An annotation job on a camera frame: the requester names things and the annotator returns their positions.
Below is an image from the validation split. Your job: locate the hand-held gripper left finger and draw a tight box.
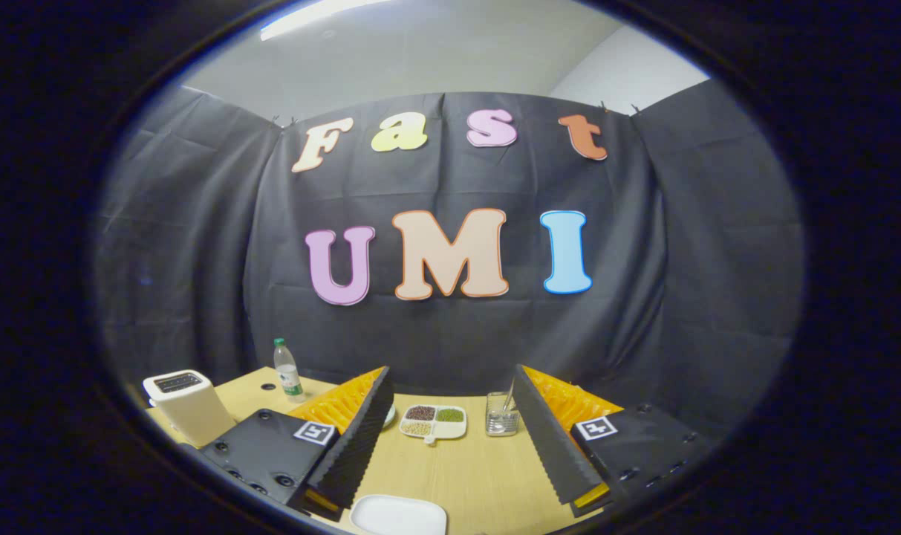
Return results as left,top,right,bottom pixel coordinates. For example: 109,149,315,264
198,364,395,521

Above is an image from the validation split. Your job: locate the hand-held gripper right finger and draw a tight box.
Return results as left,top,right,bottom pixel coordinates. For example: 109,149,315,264
511,363,718,519

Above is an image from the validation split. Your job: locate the clear glass cup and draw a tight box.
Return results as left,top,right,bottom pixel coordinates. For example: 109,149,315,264
485,392,521,437

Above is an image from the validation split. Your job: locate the white divided bean dish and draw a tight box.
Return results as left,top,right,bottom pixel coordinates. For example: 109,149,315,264
399,404,468,445

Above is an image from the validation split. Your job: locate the white rounded plate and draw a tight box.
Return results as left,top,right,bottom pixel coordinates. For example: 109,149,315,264
349,494,449,535

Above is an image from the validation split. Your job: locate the clear plastic water bottle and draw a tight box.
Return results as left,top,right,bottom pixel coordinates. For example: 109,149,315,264
273,338,305,404

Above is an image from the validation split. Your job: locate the white toaster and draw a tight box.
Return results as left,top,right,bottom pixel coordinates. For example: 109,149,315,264
143,369,237,449

